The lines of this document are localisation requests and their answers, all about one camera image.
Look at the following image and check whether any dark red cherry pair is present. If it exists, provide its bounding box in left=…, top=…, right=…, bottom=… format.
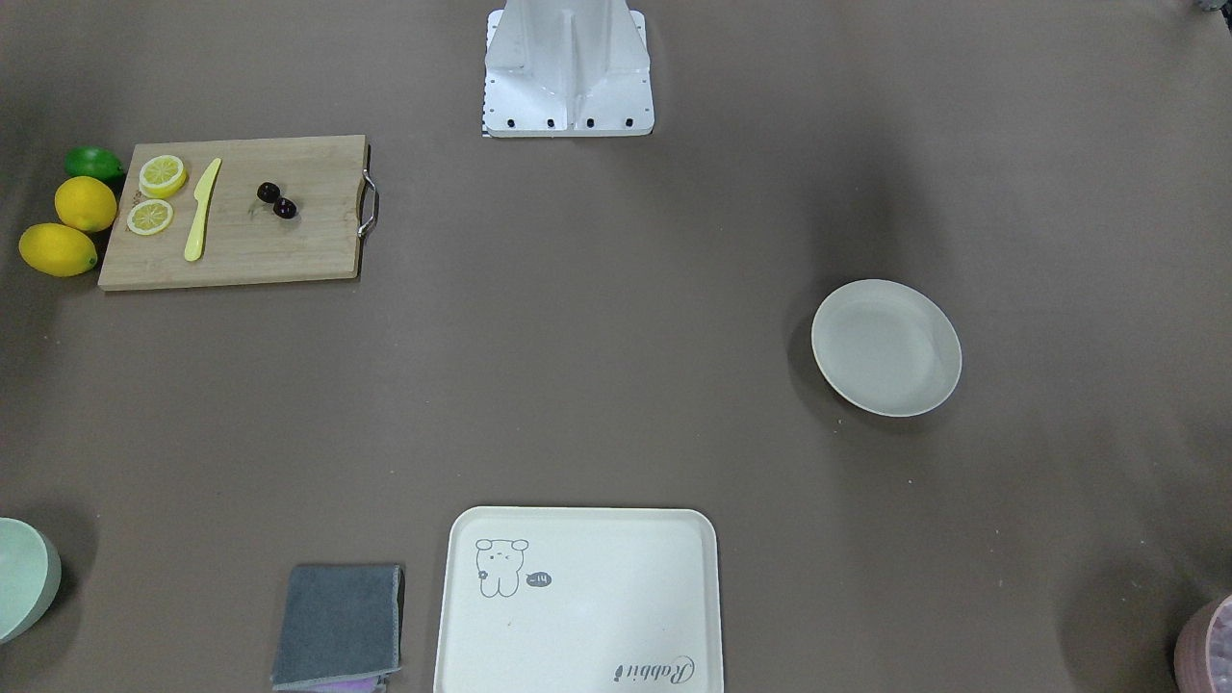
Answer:
left=256, top=181, right=298, bottom=219

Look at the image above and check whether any cream rabbit tray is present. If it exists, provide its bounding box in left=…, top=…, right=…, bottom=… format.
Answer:
left=434, top=507, right=724, bottom=692

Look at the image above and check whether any round beige plate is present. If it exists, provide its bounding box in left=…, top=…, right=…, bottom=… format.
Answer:
left=809, top=279, right=963, bottom=418

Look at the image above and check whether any wooden cutting board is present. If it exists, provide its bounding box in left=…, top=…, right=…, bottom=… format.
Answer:
left=99, top=133, right=379, bottom=291

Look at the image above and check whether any grey folded cloth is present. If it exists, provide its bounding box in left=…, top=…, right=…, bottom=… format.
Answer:
left=271, top=564, right=403, bottom=692

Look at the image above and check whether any yellow plastic knife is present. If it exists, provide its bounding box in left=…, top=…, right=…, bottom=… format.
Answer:
left=182, top=158, right=221, bottom=261

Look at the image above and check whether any upper lemon slice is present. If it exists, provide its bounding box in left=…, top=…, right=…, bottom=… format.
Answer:
left=138, top=154, right=188, bottom=200

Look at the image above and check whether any lemon slice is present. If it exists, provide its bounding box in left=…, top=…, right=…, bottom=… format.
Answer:
left=138, top=154, right=188, bottom=200
left=126, top=200, right=175, bottom=237

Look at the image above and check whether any lower lemon slice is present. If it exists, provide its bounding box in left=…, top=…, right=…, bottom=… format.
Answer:
left=126, top=200, right=175, bottom=237

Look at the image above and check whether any round yellow lemon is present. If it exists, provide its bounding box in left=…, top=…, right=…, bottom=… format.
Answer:
left=54, top=176, right=118, bottom=234

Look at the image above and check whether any green lime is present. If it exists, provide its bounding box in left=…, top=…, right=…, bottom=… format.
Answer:
left=64, top=146, right=126, bottom=185

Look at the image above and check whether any oval yellow lemon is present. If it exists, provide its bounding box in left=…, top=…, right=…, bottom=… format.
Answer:
left=18, top=222, right=99, bottom=277

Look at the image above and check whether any mint green bowl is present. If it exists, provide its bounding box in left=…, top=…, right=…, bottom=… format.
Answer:
left=1, top=518, right=62, bottom=642

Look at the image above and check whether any pink bowl with ice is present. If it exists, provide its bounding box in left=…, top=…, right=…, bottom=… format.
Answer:
left=1173, top=596, right=1231, bottom=692

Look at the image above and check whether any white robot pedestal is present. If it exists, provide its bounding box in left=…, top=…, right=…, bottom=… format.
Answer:
left=480, top=1, right=655, bottom=138

